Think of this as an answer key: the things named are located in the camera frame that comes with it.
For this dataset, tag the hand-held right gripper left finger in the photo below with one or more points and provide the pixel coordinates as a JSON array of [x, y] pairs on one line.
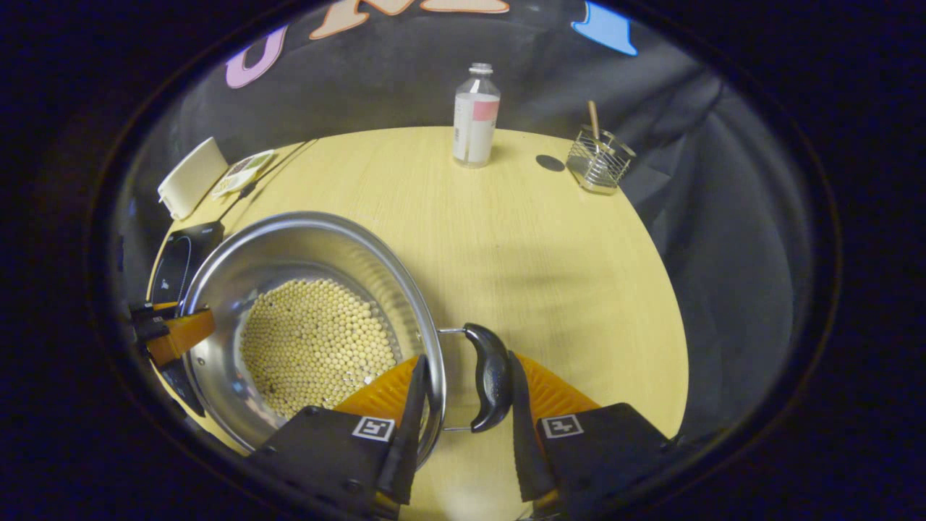
[[412, 434]]

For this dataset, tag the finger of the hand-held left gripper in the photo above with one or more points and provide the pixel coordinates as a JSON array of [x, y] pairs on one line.
[[155, 307], [184, 334]]

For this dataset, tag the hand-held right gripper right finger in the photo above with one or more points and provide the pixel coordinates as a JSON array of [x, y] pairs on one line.
[[522, 441]]

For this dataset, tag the black induction cooktop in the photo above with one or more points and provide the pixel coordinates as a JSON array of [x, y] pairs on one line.
[[181, 253]]

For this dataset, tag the pile of yellow soybeans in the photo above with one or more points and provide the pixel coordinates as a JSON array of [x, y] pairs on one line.
[[311, 340]]

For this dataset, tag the stainless steel pot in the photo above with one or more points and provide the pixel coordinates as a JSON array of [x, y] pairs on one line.
[[304, 246]]

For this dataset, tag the white toaster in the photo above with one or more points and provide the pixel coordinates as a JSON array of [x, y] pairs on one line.
[[192, 181]]

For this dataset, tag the white divided bean dish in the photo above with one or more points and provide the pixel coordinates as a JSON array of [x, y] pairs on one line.
[[242, 177]]

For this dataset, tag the black round disc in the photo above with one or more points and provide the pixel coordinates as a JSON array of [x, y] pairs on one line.
[[550, 163]]

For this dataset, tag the clear plastic bottle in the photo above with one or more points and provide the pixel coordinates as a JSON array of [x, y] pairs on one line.
[[474, 130]]

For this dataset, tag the wooden stick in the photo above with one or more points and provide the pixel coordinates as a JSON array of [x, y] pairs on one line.
[[592, 116]]

